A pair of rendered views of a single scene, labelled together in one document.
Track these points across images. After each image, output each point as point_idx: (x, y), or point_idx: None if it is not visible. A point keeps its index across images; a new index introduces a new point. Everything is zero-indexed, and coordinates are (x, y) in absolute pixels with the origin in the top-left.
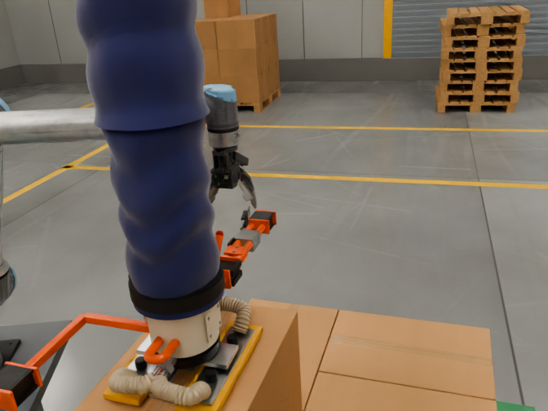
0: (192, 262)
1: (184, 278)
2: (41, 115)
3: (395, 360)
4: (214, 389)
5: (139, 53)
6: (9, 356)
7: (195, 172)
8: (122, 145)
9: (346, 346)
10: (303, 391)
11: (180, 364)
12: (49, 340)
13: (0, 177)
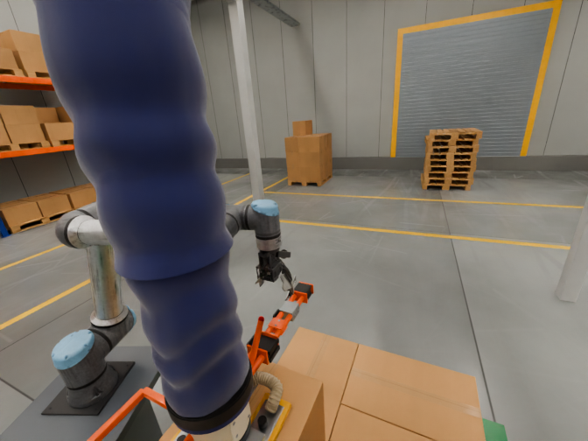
0: (213, 388)
1: (204, 402)
2: None
3: (400, 401)
4: None
5: (130, 203)
6: (122, 378)
7: (211, 311)
8: (133, 288)
9: (362, 380)
10: (328, 423)
11: None
12: (153, 364)
13: (114, 258)
